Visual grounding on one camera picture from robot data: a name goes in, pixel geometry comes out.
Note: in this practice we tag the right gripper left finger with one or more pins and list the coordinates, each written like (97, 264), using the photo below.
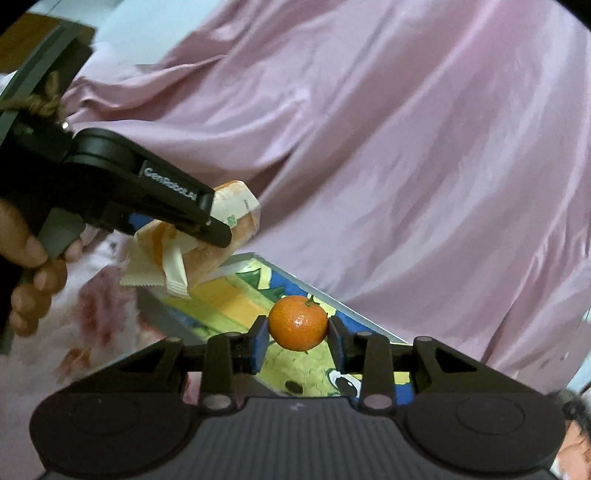
(225, 356)

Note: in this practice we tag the grey cardboard tray box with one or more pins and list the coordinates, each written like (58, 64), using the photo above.
(244, 288)

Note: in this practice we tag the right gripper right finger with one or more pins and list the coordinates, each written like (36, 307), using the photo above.
(370, 355)

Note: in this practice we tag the floral bed sheet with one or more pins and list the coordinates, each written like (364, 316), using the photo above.
(59, 353)

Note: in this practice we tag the left hand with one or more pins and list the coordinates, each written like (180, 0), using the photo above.
(31, 301)

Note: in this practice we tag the pink satin curtain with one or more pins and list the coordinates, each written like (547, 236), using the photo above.
(426, 162)

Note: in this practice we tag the small orange tangerine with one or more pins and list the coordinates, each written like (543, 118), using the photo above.
(297, 323)

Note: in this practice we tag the orange white snack packet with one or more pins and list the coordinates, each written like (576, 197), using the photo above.
(160, 255)

